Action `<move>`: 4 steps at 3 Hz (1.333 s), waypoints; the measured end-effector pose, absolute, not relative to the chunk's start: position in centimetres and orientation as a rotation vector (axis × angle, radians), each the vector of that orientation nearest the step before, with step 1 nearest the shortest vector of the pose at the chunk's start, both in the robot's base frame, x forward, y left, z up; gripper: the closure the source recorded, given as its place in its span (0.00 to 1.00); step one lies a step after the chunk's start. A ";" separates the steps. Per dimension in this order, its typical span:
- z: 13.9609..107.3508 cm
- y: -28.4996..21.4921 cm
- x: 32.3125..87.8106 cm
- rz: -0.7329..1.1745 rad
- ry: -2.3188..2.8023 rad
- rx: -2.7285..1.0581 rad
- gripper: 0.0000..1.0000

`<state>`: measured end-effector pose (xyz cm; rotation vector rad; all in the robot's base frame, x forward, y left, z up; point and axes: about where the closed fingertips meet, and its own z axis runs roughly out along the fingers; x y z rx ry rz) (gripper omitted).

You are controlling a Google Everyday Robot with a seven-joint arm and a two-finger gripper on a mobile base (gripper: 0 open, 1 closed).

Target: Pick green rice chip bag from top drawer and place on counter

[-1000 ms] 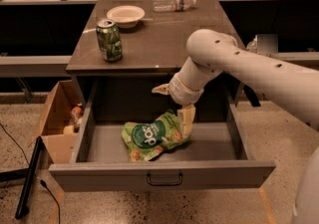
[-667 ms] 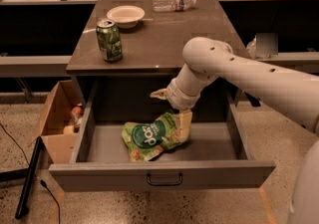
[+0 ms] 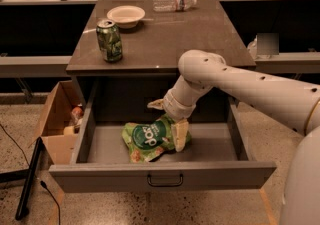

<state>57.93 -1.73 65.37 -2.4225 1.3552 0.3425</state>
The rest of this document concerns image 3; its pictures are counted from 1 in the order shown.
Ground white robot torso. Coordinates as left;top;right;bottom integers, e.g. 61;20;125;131
279;128;320;225

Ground black floor cable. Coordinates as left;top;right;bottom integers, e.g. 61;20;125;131
0;122;62;225

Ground grey cabinet counter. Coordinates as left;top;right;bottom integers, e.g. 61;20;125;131
67;0;255;103

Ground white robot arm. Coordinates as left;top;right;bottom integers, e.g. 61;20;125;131
148;50;320;152

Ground left clear sanitizer bottle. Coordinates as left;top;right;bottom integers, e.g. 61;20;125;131
247;38;257;59

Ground cardboard box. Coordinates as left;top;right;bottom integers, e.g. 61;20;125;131
34;81;82;165

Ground black flat bar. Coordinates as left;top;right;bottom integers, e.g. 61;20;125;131
15;137;43;221

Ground green rice chip bag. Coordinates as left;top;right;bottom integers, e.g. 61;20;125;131
122;114;191;163

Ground clear plastic water bottle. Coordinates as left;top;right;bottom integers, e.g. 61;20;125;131
153;0;197;12

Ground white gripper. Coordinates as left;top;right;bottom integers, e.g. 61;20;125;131
147;90;196;152

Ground grey right bench rail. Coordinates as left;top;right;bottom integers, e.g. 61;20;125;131
255;52;320;74

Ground white paper bowl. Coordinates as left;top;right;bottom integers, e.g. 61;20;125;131
107;5;145;29

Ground grey bench rail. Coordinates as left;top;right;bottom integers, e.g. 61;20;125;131
0;56;71;78
255;52;320;74

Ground grey left bench rail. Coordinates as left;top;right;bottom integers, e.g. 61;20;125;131
0;56;71;78

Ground black drawer handle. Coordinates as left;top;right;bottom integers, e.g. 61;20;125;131
147;174;184;187

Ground green soda can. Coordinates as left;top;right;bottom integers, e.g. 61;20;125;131
96;19;122;63

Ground snack items in box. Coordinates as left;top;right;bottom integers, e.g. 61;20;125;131
63;106;84;135

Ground grey open drawer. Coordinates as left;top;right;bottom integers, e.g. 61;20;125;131
49;78;276;193

